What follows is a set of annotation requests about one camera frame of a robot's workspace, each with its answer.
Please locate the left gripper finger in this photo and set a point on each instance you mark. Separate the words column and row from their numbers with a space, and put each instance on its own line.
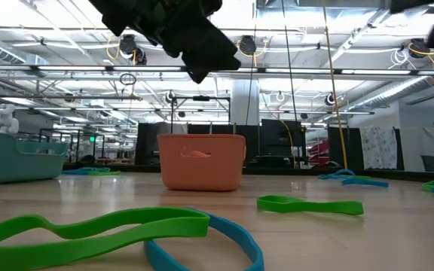
column 209, row 56

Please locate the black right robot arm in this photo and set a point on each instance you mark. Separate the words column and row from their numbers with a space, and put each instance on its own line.
column 416, row 4

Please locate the white column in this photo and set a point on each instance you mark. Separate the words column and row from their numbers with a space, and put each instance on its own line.
column 239, row 101

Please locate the black partition curtain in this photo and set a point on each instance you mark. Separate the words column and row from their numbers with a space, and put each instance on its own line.
column 277, row 139
column 354, row 147

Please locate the orange plastic basket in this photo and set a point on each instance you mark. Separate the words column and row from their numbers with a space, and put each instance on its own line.
column 202, row 173

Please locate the grey chair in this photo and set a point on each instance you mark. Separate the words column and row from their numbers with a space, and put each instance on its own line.
column 428, row 162

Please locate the patterned white cloth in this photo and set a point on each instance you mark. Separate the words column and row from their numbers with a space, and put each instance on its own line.
column 379, row 147

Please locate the red object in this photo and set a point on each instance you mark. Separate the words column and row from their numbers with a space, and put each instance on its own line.
column 316, row 150

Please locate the white robot figure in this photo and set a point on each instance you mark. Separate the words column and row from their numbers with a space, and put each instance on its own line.
column 4, row 120

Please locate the teal green plastic basket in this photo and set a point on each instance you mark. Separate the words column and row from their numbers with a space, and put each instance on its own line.
column 13, row 165

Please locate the black rig frame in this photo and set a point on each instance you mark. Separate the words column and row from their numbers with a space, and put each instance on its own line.
column 200, row 98

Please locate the black aluminium table frame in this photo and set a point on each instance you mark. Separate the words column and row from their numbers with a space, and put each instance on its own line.
column 277, row 170

